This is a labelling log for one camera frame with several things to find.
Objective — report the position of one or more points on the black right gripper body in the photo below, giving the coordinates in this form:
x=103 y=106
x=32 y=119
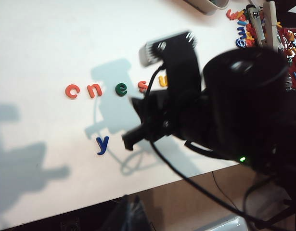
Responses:
x=176 y=115

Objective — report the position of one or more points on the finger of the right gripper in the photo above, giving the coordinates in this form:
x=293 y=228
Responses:
x=141 y=104
x=135 y=136

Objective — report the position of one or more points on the orange letter s magnet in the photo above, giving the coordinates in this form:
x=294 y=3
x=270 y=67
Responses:
x=143 y=86

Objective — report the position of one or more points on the green letter e magnet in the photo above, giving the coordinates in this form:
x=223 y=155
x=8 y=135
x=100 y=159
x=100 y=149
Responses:
x=120 y=89

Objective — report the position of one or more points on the yellow letter u magnet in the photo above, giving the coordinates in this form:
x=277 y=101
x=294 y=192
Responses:
x=162 y=83

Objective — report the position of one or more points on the dark blue letter y magnet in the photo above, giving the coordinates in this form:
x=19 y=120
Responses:
x=102 y=144

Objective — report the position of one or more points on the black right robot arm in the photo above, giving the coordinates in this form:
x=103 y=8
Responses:
x=246 y=108

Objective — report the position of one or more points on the orange letter n magnet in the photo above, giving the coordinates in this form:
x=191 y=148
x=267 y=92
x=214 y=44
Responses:
x=91 y=91

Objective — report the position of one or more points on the orange letter c magnet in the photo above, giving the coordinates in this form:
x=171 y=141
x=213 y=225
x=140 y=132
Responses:
x=71 y=91

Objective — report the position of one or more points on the loose blue letter g magnet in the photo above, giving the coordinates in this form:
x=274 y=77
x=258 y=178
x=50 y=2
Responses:
x=240 y=43

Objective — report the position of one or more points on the loose orange letter magnet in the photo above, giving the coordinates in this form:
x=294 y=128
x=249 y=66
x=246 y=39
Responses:
x=230 y=14

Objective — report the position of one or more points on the loose yellow letter magnet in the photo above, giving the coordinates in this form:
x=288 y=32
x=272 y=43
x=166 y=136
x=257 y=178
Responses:
x=241 y=14

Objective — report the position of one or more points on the red bag of letters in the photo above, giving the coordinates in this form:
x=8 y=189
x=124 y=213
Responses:
x=293 y=53

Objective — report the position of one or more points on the beige pulp tray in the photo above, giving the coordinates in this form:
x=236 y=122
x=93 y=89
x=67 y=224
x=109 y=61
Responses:
x=205 y=6

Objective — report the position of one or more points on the beige handheld heat sealer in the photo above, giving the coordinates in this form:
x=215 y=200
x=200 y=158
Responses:
x=270 y=24

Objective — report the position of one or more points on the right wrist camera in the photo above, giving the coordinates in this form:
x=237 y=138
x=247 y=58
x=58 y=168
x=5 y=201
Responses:
x=179 y=55

